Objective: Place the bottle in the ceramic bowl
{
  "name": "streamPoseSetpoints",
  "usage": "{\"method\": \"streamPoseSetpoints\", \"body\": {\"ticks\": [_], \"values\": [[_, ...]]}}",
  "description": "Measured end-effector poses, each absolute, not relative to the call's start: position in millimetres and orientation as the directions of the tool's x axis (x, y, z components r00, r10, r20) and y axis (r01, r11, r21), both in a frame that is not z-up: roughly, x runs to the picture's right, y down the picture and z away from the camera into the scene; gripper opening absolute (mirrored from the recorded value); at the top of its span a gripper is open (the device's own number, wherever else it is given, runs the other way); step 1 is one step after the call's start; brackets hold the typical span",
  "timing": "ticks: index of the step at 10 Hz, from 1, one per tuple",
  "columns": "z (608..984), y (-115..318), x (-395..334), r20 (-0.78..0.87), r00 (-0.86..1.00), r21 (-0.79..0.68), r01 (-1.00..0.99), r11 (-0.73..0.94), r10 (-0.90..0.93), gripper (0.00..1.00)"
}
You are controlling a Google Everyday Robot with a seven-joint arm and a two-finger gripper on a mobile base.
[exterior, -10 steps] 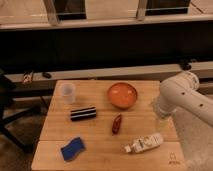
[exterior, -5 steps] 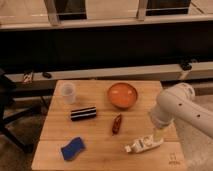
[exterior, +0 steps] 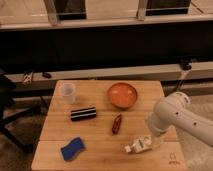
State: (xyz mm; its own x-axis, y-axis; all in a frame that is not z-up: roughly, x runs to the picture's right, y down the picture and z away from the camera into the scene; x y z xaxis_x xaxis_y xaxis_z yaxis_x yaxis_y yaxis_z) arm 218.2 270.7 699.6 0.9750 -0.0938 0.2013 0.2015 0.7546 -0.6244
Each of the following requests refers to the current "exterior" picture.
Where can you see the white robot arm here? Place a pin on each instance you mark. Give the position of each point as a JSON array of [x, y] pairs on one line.
[[172, 110]]

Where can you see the orange ceramic bowl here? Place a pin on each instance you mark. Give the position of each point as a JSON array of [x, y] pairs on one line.
[[122, 95]]

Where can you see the wooden table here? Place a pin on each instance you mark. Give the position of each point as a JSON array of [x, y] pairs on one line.
[[104, 151]]

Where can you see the red white clamp on ledge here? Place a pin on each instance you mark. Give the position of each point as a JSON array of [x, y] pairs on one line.
[[27, 77]]

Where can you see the small black object on ledge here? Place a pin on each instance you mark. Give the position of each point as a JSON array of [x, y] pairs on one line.
[[46, 75]]

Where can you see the white plastic bottle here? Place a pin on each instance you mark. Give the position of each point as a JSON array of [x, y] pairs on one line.
[[140, 144]]

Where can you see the blue sponge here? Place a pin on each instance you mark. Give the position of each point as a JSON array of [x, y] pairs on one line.
[[72, 149]]

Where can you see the black white striped block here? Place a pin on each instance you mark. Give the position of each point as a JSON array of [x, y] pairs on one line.
[[82, 114]]

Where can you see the clear plastic cup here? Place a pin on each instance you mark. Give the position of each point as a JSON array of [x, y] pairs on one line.
[[68, 92]]

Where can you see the black clamp with cable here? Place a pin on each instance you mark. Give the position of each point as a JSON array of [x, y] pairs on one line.
[[186, 67]]

